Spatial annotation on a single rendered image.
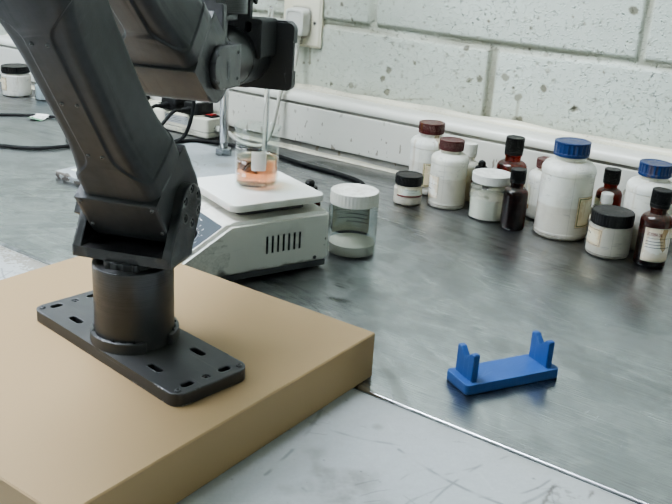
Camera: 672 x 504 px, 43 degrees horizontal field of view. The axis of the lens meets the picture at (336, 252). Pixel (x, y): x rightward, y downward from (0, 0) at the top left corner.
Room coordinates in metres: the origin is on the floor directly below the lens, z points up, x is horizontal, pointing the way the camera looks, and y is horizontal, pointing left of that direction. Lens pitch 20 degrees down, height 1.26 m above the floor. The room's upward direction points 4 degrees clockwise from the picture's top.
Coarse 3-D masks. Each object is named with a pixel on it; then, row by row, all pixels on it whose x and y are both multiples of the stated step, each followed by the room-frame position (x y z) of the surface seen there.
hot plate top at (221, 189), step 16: (224, 176) 0.98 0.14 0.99; (288, 176) 0.99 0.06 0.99; (208, 192) 0.91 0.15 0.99; (224, 192) 0.91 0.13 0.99; (240, 192) 0.91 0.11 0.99; (256, 192) 0.92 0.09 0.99; (272, 192) 0.92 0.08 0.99; (288, 192) 0.93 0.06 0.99; (304, 192) 0.93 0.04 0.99; (320, 192) 0.93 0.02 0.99; (240, 208) 0.87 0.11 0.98; (256, 208) 0.88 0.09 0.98; (272, 208) 0.89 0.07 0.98
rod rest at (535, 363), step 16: (464, 352) 0.66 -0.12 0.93; (544, 352) 0.69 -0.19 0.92; (464, 368) 0.66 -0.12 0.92; (480, 368) 0.67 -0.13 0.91; (496, 368) 0.68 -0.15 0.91; (512, 368) 0.68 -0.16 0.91; (528, 368) 0.68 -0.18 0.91; (544, 368) 0.68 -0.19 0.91; (464, 384) 0.64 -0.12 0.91; (480, 384) 0.65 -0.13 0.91; (496, 384) 0.65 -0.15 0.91; (512, 384) 0.66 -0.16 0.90
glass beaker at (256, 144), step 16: (240, 128) 0.93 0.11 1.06; (256, 128) 0.92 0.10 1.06; (272, 128) 0.97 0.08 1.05; (240, 144) 0.93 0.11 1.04; (256, 144) 0.92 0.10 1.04; (272, 144) 0.93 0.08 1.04; (240, 160) 0.93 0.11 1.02; (256, 160) 0.92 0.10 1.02; (272, 160) 0.93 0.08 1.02; (240, 176) 0.93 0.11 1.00; (256, 176) 0.92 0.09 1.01; (272, 176) 0.93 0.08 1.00
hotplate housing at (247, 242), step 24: (216, 216) 0.88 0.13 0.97; (240, 216) 0.88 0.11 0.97; (264, 216) 0.89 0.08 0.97; (288, 216) 0.90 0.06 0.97; (312, 216) 0.91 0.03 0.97; (216, 240) 0.84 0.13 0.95; (240, 240) 0.86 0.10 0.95; (264, 240) 0.88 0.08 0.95; (288, 240) 0.89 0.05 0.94; (312, 240) 0.91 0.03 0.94; (192, 264) 0.83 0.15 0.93; (216, 264) 0.84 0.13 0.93; (240, 264) 0.86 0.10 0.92; (264, 264) 0.88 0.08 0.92; (288, 264) 0.90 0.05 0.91; (312, 264) 0.92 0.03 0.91
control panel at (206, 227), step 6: (204, 216) 0.89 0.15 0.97; (198, 222) 0.88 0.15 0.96; (204, 222) 0.88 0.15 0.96; (210, 222) 0.87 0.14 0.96; (198, 228) 0.87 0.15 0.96; (204, 228) 0.87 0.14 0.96; (210, 228) 0.86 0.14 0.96; (216, 228) 0.86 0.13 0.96; (198, 234) 0.86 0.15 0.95; (204, 234) 0.85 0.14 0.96; (210, 234) 0.85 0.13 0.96; (198, 240) 0.85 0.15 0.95; (204, 240) 0.84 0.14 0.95
